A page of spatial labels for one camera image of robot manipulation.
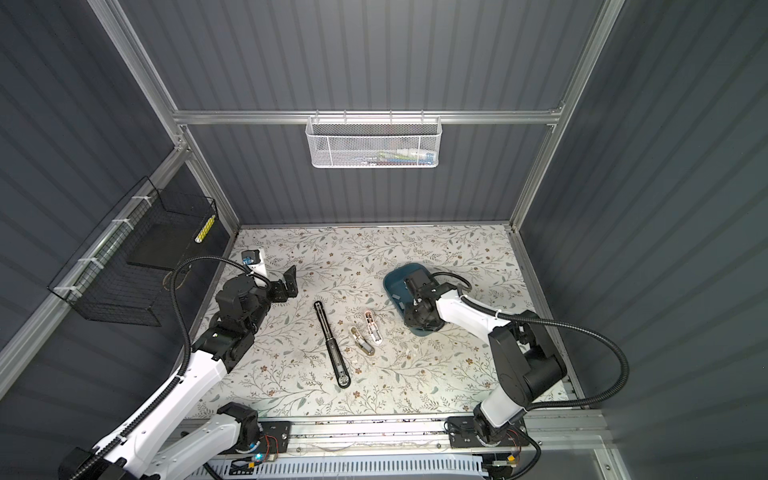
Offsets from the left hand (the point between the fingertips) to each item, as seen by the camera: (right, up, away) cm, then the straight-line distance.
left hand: (276, 268), depth 77 cm
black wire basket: (-35, 0, -6) cm, 35 cm away
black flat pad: (-29, +7, +2) cm, 30 cm away
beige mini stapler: (+21, -23, +12) cm, 33 cm away
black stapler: (+16, -30, +5) cm, 35 cm away
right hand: (+38, -17, +14) cm, 44 cm away
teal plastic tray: (+31, -7, +22) cm, 39 cm away
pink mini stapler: (+24, -20, +14) cm, 34 cm away
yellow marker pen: (-22, +12, +7) cm, 26 cm away
